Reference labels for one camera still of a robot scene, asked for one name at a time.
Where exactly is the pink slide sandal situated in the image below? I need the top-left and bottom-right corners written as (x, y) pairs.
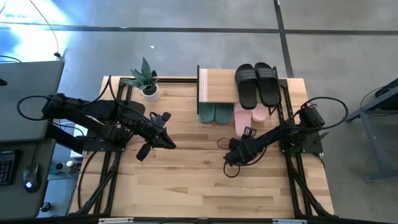
top-left (233, 104), bottom-right (253, 138)
top-left (251, 104), bottom-right (268, 123)

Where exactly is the black slide sandal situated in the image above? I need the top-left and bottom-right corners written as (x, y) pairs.
top-left (253, 62), bottom-right (280, 108)
top-left (234, 63), bottom-right (258, 110)

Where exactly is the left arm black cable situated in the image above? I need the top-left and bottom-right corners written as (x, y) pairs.
top-left (16, 74), bottom-right (113, 122)

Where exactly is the grey side table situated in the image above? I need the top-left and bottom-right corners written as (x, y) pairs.
top-left (345, 77), bottom-right (398, 183)

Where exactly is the white plant pot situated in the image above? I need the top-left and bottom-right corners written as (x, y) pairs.
top-left (140, 83), bottom-right (161, 103)

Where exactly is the small bottle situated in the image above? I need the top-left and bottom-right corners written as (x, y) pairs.
top-left (55, 160), bottom-right (78, 174)

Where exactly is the black computer mouse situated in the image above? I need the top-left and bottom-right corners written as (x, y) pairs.
top-left (22, 164), bottom-right (42, 194)

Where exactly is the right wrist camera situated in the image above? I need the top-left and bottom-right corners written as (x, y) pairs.
top-left (242, 126), bottom-right (258, 139)

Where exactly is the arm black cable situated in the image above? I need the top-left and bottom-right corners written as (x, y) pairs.
top-left (16, 74), bottom-right (113, 122)
top-left (216, 96), bottom-right (349, 179)

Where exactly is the black keyboard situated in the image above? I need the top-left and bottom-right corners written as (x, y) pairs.
top-left (0, 149), bottom-right (20, 187)

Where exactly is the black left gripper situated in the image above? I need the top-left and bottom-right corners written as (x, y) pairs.
top-left (136, 112), bottom-right (177, 150)

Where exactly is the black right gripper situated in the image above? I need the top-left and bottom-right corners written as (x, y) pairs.
top-left (224, 139), bottom-right (251, 167)

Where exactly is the green snake plant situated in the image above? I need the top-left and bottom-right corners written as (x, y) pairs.
top-left (120, 57), bottom-right (159, 91)

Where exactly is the white power strip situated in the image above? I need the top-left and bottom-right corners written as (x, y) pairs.
top-left (70, 123), bottom-right (93, 159)

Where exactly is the black cable on floor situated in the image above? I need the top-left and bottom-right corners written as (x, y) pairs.
top-left (29, 0), bottom-right (62, 59)

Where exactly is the grey desk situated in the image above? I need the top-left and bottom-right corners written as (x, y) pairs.
top-left (0, 60), bottom-right (65, 220)

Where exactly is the wooden shelf with black frame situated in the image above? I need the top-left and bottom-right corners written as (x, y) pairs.
top-left (197, 64), bottom-right (282, 115)

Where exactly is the white bracket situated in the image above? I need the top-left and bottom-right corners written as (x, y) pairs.
top-left (98, 217), bottom-right (134, 224)
top-left (272, 218), bottom-right (308, 224)

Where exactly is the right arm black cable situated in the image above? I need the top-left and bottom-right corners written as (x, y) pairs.
top-left (216, 96), bottom-right (349, 179)

